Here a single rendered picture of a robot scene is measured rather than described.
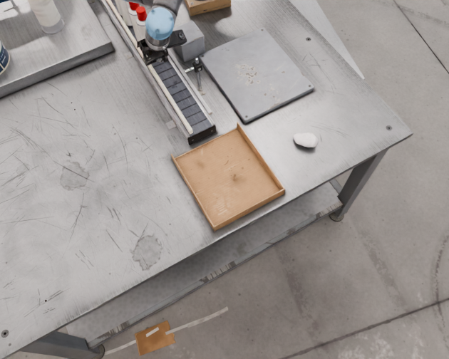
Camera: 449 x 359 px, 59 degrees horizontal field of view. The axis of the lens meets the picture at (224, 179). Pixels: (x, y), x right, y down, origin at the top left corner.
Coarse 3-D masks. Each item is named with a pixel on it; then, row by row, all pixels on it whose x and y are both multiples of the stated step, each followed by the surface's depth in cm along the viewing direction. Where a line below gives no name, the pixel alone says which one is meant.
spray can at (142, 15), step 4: (140, 8) 134; (144, 8) 134; (136, 12) 134; (140, 12) 134; (144, 12) 134; (140, 16) 135; (144, 16) 135; (136, 20) 138; (140, 20) 136; (144, 20) 136; (140, 24) 137; (144, 24) 137; (140, 28) 139; (144, 28) 138; (140, 32) 140; (144, 32) 140; (140, 36) 143; (144, 36) 142
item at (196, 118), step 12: (120, 24) 160; (156, 72) 148; (168, 72) 148; (168, 84) 146; (180, 84) 145; (180, 96) 143; (180, 108) 141; (192, 108) 140; (180, 120) 142; (192, 120) 138; (204, 120) 138
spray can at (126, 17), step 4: (120, 0) 148; (120, 4) 150; (124, 4) 150; (128, 4) 151; (120, 8) 152; (124, 8) 151; (128, 8) 152; (124, 12) 153; (128, 12) 153; (124, 16) 155; (128, 16) 155; (124, 20) 157; (128, 20) 156; (128, 24) 158; (132, 24) 159
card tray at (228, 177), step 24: (216, 144) 139; (240, 144) 139; (192, 168) 135; (216, 168) 135; (240, 168) 134; (264, 168) 134; (192, 192) 128; (216, 192) 131; (240, 192) 130; (264, 192) 130; (216, 216) 127; (240, 216) 126
